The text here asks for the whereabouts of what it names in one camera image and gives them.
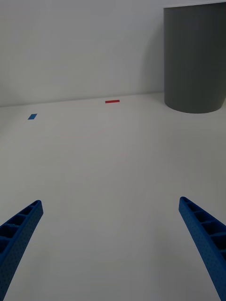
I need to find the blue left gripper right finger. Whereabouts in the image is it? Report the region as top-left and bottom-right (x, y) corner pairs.
(178, 196), (226, 301)

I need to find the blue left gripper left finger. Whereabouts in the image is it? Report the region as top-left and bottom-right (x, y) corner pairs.
(0, 199), (44, 301)

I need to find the grey plastic waste bin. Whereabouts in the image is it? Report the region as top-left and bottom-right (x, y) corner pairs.
(163, 1), (226, 114)

